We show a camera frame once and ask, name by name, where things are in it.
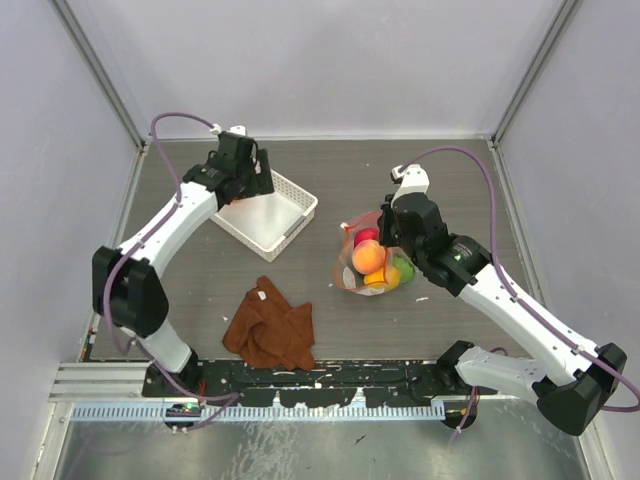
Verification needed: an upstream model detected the pink peach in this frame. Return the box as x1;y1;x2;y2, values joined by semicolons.
351;240;386;275

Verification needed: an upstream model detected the clear zip top bag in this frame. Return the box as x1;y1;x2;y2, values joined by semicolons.
333;210;416;297

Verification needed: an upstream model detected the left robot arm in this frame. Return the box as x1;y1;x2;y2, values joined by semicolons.
92;126;274;396

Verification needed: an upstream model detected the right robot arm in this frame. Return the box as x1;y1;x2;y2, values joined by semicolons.
378;193;627;436

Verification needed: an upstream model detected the white plastic basket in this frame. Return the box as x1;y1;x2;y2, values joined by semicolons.
211;171;318;262

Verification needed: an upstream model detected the brown cloth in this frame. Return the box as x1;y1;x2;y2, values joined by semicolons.
222;276;316;371

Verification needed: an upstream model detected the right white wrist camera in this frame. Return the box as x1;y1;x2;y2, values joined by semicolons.
390;164;430;199

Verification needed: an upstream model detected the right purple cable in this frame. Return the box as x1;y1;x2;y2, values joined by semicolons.
399;145;640;414

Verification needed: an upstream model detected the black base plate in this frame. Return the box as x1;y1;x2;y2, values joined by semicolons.
142;358;499;409

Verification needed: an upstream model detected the left aluminium frame post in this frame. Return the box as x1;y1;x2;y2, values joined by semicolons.
49;0;146;149

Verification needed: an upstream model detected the aluminium frame post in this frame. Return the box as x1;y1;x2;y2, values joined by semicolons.
490;0;583;148
49;0;146;149

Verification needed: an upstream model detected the right aluminium frame post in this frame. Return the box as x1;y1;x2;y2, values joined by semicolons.
490;0;583;148

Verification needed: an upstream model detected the white slotted cable duct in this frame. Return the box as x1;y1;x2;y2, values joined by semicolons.
70;400;446;423

